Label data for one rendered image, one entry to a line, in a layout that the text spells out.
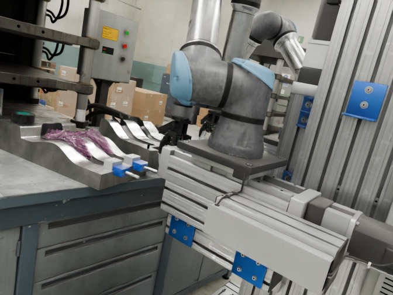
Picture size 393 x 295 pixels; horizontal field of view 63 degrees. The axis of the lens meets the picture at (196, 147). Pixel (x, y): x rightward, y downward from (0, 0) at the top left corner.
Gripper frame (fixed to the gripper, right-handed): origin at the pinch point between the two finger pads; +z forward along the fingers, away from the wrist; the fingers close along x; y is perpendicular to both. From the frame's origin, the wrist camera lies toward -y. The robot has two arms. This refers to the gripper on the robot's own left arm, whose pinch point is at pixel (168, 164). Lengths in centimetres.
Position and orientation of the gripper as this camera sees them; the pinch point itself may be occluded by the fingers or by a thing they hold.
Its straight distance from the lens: 131.4
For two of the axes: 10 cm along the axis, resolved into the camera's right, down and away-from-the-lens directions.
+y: 5.5, 2.9, -7.8
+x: 8.1, 0.4, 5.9
